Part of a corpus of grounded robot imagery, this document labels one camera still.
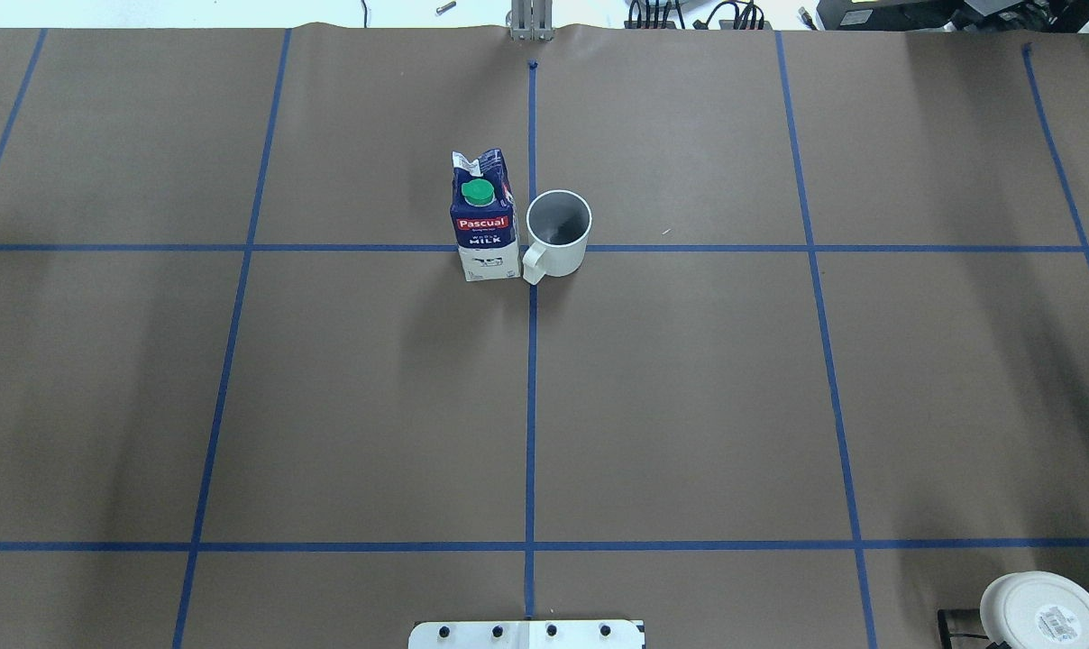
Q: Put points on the white mug dark inside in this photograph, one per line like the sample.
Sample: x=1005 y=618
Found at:
x=559 y=224

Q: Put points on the blue white milk carton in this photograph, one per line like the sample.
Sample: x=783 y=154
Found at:
x=484 y=216

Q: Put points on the white cup lower rack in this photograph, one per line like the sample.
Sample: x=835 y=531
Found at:
x=1036 y=609

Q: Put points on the aluminium frame post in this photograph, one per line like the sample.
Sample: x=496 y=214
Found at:
x=531 y=20

